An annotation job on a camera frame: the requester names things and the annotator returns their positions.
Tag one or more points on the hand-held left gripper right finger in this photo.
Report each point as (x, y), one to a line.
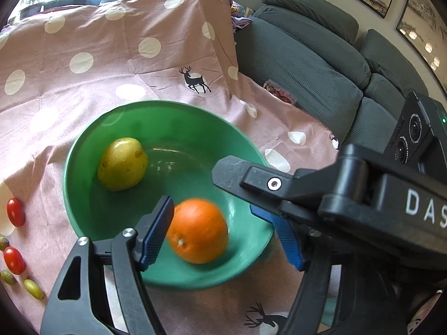
(286, 240)

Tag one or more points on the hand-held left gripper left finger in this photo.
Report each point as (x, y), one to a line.
(157, 237)

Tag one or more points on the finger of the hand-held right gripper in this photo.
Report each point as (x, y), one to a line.
(244, 178)

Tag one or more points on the orange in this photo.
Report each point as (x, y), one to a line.
(199, 230)

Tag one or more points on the green plastic bowl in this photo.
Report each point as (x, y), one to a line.
(195, 146)

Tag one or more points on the yellow-green lemon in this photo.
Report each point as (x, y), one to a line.
(122, 164)

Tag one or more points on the red cherry tomato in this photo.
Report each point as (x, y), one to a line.
(15, 212)
(14, 260)

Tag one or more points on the brownish green olive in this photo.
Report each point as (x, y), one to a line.
(3, 243)

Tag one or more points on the clear snack packet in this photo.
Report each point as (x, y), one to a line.
(279, 92)

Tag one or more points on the grey sofa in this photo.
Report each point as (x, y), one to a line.
(314, 59)

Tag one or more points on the purple patterned cloth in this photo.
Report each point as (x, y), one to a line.
(241, 19)

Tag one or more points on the pink polka dot cloth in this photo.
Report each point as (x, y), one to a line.
(104, 42)

